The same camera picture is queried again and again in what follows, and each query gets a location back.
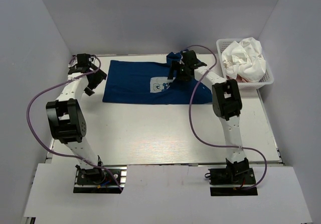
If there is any pink t shirt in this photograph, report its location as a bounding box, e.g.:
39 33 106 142
227 75 248 83

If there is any white t shirt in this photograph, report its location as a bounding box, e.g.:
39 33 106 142
221 37 267 82

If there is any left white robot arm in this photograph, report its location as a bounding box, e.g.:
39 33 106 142
46 53 107 183

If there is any blue t shirt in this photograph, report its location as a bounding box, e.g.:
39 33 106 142
102 52 198 104

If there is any white plastic basket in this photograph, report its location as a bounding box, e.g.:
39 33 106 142
216 39 274 89

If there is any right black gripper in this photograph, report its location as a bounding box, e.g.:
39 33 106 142
167 60 191 81

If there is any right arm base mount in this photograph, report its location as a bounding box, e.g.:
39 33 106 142
204 168 258 197

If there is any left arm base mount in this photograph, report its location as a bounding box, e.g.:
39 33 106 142
73 166 127 194

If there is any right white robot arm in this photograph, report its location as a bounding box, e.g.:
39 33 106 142
167 50 249 183

